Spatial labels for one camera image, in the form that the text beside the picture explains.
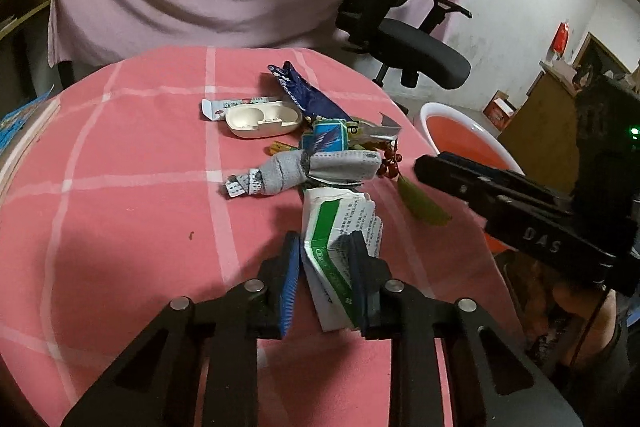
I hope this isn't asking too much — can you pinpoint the white printed paper strip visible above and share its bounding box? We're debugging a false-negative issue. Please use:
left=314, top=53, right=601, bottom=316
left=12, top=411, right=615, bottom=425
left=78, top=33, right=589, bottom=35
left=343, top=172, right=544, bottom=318
left=224, top=171, right=265, bottom=198

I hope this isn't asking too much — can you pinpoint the black office chair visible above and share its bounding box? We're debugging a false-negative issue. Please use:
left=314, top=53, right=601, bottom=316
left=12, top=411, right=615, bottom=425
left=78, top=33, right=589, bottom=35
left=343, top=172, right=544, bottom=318
left=334, top=0, right=474, bottom=116

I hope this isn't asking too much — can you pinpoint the wooden cabinet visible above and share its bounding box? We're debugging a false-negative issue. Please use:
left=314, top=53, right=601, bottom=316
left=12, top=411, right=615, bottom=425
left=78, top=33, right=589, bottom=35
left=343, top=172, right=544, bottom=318
left=499, top=57, right=640, bottom=202

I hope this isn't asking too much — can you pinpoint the green leaf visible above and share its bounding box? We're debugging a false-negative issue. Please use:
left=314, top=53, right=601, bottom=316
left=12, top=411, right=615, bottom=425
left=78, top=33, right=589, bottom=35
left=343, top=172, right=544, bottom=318
left=396, top=176, right=453, bottom=228

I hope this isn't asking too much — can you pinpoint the green white medicine box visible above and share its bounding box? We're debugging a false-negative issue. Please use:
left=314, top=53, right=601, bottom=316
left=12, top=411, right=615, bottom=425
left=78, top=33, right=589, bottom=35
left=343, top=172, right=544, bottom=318
left=300, top=186, right=385, bottom=334

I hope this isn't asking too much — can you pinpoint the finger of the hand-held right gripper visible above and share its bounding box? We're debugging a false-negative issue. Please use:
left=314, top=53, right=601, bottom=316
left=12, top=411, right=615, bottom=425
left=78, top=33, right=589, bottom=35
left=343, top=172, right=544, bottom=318
left=414, top=152, right=576, bottom=222

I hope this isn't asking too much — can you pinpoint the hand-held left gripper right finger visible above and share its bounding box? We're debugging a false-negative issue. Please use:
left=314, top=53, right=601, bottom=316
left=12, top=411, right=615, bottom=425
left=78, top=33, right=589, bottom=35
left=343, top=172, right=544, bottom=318
left=347, top=230, right=584, bottom=427

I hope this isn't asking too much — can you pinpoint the silver yellow wrapper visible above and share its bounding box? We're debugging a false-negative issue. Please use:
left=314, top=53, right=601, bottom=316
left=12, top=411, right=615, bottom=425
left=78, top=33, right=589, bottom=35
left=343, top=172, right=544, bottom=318
left=348, top=112, right=403, bottom=148

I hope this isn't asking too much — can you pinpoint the dark blue snack wrapper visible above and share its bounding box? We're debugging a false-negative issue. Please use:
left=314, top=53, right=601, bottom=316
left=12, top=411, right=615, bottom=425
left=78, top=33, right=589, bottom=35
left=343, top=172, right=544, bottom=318
left=267, top=61, right=351, bottom=124

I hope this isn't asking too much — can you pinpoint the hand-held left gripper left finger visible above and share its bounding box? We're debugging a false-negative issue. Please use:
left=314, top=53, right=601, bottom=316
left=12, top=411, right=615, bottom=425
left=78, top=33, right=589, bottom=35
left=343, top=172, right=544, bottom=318
left=60, top=231, right=302, bottom=427

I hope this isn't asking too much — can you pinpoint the person's right forearm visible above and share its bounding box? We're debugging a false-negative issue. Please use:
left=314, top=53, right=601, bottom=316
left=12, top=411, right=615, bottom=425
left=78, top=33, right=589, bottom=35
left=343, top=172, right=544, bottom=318
left=520, top=252, right=626, bottom=370

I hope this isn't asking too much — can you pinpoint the white basin with red liner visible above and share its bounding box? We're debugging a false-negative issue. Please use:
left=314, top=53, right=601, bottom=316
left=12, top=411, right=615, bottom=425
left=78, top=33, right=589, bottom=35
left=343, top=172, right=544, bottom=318
left=419, top=102, right=526, bottom=254

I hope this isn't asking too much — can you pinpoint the red hanging decoration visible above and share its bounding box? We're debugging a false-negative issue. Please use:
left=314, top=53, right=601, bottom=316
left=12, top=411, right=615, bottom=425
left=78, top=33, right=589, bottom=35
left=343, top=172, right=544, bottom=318
left=552, top=21, right=572, bottom=60

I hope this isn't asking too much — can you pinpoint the blue green small carton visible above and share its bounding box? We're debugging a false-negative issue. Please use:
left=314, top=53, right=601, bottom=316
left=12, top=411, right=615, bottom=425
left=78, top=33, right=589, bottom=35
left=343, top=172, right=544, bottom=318
left=300, top=119, right=352, bottom=154

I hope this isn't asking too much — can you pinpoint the red berry sprig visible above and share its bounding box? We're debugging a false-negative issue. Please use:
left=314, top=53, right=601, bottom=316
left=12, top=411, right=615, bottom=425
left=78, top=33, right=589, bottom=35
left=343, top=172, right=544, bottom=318
left=376, top=141, right=405, bottom=178

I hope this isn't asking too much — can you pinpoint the pink checked tablecloth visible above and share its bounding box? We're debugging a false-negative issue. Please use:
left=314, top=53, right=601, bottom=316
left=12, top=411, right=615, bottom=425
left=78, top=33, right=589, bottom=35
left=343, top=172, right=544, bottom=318
left=0, top=44, right=526, bottom=427

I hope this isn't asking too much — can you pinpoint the cream plastic egg tray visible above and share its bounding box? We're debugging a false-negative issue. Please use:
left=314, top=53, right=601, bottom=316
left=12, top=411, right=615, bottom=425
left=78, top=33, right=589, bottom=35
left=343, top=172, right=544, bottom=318
left=225, top=104, right=304, bottom=139

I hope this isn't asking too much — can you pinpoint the red cardboard box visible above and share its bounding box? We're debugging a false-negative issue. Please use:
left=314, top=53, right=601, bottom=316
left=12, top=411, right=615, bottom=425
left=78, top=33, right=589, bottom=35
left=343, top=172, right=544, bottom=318
left=482, top=90, right=519, bottom=130

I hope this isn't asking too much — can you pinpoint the white red small carton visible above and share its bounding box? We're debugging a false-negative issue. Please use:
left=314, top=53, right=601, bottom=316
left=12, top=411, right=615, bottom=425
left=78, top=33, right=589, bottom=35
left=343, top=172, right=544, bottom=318
left=201, top=96, right=282, bottom=122

